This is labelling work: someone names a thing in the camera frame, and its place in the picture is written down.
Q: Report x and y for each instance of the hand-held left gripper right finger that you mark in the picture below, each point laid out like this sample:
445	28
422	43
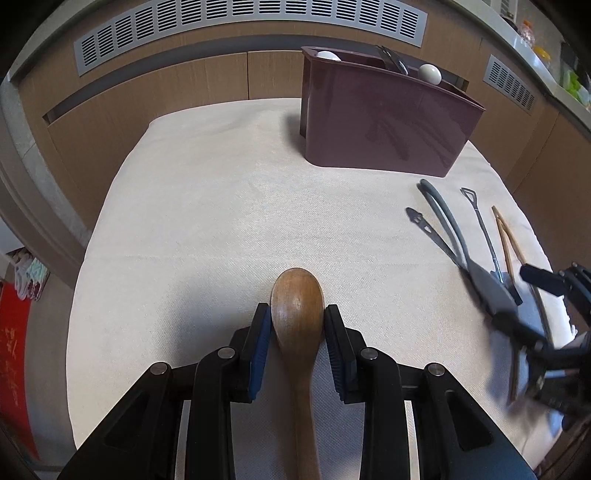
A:
339	355

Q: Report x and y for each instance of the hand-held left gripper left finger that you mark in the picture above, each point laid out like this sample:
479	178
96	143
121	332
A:
259	350

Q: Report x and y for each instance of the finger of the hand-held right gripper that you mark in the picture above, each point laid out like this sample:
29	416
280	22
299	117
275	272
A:
542	279
519	330

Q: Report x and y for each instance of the wooden chopstick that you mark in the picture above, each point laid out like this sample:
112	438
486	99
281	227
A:
511	242
502	240

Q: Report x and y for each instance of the blue-grey plastic spoon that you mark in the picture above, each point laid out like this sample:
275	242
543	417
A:
489	286

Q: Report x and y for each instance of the brown wooden spoon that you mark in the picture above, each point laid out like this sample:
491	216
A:
295	300

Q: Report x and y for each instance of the shovel-shaped steel spoon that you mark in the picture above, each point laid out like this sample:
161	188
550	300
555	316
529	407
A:
481	233

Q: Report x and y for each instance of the maroon plastic utensil holder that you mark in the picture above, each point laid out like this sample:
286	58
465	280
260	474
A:
383	120

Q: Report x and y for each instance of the white ceramic spoon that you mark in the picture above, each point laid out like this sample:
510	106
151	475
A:
328	55

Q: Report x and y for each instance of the white woven table cloth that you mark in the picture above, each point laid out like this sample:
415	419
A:
231	221

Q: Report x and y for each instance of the short grey vent grille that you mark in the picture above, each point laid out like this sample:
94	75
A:
510	83

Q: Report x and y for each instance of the green plastic item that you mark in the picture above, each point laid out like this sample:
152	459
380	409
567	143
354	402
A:
571	82

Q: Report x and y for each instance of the pastel cloth pile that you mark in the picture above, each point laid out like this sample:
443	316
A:
27	277

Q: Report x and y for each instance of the red banner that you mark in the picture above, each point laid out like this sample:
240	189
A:
16	360

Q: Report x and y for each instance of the clear bottle with orange cap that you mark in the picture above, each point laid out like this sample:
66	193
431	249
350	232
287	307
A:
526	32

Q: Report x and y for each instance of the wooden cabinet front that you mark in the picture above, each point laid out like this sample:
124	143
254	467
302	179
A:
184	92

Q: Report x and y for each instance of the long grey vent grille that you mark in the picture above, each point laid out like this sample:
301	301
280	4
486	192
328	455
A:
249	23

